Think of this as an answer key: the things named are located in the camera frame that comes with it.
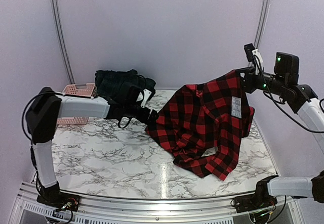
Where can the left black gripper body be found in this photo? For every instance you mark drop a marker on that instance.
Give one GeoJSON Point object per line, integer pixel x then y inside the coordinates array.
{"type": "Point", "coordinates": [130, 112]}

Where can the right aluminium frame post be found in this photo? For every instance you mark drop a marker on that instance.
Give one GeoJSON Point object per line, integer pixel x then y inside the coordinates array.
{"type": "Point", "coordinates": [262, 22]}

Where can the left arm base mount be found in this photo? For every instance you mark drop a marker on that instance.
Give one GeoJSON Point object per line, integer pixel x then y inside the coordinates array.
{"type": "Point", "coordinates": [62, 200]}

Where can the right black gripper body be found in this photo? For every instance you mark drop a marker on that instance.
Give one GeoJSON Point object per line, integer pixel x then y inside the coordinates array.
{"type": "Point", "coordinates": [252, 86]}

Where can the aluminium front table rail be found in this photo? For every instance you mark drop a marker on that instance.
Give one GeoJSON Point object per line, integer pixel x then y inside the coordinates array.
{"type": "Point", "coordinates": [100, 209]}

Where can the red black plaid shirt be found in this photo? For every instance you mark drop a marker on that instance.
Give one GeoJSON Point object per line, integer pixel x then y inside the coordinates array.
{"type": "Point", "coordinates": [202, 125]}

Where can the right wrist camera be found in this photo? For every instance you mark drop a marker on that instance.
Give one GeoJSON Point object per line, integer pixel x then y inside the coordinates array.
{"type": "Point", "coordinates": [254, 56]}

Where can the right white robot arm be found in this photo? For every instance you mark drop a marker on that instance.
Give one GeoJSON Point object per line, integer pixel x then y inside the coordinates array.
{"type": "Point", "coordinates": [301, 105]}

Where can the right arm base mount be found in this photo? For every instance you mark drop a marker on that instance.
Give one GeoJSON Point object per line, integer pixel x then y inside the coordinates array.
{"type": "Point", "coordinates": [250, 202]}

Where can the left aluminium frame post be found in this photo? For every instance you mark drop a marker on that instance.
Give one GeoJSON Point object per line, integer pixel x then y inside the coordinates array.
{"type": "Point", "coordinates": [61, 41]}

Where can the green plaid skirt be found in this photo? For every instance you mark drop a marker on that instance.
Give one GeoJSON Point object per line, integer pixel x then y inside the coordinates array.
{"type": "Point", "coordinates": [109, 83]}

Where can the aluminium frame post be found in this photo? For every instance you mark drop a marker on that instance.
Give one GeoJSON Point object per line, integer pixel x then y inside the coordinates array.
{"type": "Point", "coordinates": [61, 41]}
{"type": "Point", "coordinates": [262, 22]}

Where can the pink plastic basket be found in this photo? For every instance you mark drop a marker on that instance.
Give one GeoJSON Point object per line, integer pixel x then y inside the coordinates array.
{"type": "Point", "coordinates": [88, 90]}

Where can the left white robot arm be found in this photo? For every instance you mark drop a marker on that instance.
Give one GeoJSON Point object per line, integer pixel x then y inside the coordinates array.
{"type": "Point", "coordinates": [39, 122]}

